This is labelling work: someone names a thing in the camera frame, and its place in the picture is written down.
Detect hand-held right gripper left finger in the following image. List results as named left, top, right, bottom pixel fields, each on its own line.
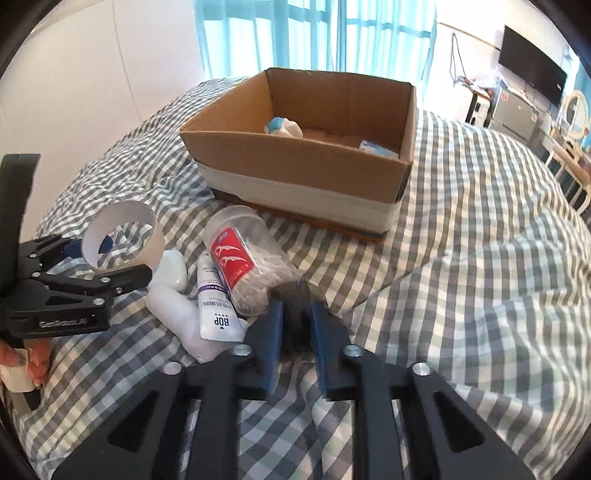
left=51, top=299, right=284, bottom=480

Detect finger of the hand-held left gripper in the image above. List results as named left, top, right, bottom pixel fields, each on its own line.
left=27, top=264, right=154, bottom=311
left=19, top=234, right=114, bottom=267

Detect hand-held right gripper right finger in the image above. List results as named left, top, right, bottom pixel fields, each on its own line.
left=310, top=299, right=540, bottom=480

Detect dark small object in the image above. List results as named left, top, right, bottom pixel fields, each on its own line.
left=270, top=281, right=324, bottom=356

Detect white tape roll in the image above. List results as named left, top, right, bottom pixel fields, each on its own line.
left=82, top=200, right=165, bottom=274

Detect person's left hand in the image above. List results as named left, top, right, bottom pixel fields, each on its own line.
left=0, top=340, right=52, bottom=387

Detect white tube with purple print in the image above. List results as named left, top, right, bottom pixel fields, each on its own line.
left=196, top=255, right=250, bottom=343

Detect clear jar with red label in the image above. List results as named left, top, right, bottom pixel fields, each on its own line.
left=203, top=205, right=302, bottom=317

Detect white plastic bottle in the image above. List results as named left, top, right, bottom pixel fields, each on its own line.
left=145, top=281, right=223, bottom=364

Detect open cardboard box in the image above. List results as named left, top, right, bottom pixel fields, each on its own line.
left=178, top=67, right=417, bottom=241

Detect grey checked blanket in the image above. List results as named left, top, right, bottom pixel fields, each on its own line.
left=11, top=78, right=591, bottom=480

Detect blue and white packet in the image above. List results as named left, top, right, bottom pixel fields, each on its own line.
left=359, top=139, right=400, bottom=160

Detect blue and white pouch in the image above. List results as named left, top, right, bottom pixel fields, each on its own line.
left=263, top=117, right=304, bottom=139

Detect grey mini fridge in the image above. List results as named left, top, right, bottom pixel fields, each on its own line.
left=488, top=96, right=542, bottom=140

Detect teal curtain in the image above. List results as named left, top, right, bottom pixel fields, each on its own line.
left=191, top=0, right=438, bottom=85

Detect white chair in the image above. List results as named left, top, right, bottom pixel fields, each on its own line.
left=549, top=138, right=591, bottom=214

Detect round white mirror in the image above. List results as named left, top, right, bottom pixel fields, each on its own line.
left=560, top=90, right=591, bottom=140

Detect black wall television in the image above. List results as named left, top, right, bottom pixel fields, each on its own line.
left=499, top=25, right=568, bottom=106

